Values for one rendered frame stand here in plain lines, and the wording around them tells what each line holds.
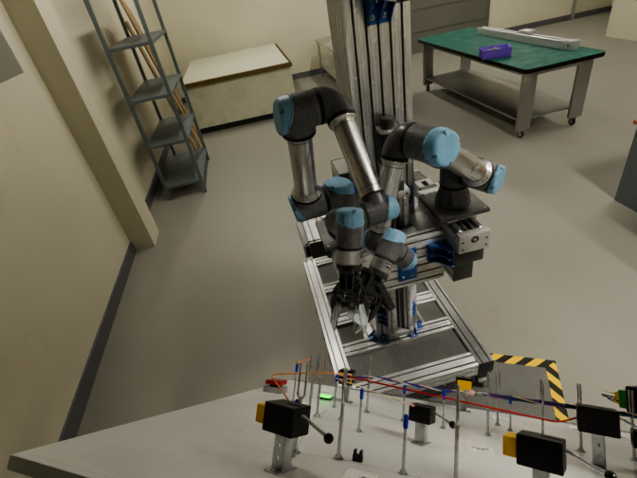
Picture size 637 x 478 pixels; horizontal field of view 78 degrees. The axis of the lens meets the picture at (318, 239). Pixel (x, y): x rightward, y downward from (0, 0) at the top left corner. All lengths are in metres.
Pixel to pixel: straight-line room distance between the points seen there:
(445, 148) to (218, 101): 6.14
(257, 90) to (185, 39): 2.92
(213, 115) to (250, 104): 0.65
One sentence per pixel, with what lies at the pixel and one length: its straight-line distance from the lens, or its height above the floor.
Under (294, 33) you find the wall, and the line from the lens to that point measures 9.71.
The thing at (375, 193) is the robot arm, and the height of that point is 1.53.
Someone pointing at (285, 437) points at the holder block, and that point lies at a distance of 0.63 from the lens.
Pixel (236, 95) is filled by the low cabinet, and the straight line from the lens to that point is 7.17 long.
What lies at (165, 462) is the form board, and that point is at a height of 1.58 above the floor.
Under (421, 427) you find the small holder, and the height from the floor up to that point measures 1.33.
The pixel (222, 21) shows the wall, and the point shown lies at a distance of 9.59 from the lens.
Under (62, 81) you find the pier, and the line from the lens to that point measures 3.92.
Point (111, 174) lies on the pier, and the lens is 4.09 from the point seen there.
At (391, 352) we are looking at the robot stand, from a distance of 2.42.
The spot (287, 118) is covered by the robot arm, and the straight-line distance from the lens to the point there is 1.25.
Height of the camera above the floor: 2.11
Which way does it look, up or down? 35 degrees down
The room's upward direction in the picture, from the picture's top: 11 degrees counter-clockwise
